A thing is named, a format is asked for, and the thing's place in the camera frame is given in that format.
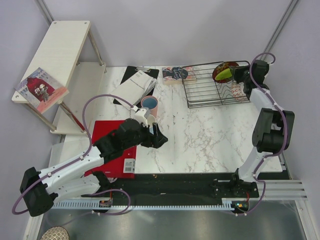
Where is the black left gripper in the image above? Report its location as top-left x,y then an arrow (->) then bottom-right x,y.
123,121 -> 168,150

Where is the green plate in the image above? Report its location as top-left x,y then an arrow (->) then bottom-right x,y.
214,68 -> 233,82

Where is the pink plastic cup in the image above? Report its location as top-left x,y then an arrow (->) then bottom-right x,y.
141,95 -> 159,118

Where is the light blue mug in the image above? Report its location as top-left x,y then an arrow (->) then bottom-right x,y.
147,114 -> 156,135

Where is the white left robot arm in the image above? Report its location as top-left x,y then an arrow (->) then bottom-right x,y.
20,118 -> 168,217

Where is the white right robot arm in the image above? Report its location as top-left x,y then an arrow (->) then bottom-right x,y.
229,60 -> 295,197

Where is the red white patterned mug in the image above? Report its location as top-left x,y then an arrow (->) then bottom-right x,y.
230,82 -> 248,103

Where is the red floral bowl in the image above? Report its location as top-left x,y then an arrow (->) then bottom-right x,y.
212,61 -> 239,84

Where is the red folder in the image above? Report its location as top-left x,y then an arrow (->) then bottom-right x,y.
84,120 -> 137,179

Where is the white paper booklet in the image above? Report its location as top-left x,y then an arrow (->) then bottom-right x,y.
110,70 -> 154,109

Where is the blue pink book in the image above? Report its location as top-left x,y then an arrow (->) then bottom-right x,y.
162,66 -> 198,85

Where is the red illustrated book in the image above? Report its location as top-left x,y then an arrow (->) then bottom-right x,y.
14,67 -> 69,114

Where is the white wooden shelf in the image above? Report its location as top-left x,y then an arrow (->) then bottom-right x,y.
11,20 -> 107,135

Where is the patterned round object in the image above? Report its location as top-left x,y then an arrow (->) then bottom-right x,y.
40,226 -> 70,240

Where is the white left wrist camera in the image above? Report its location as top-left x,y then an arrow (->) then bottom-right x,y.
132,106 -> 150,127

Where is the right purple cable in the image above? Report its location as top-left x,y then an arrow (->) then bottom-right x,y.
234,52 -> 291,217

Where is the black wire dish rack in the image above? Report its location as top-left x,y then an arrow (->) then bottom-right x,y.
182,60 -> 249,109

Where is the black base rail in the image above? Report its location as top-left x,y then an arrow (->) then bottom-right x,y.
93,172 -> 259,205

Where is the white cable duct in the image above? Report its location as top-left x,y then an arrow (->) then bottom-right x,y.
52,198 -> 249,211

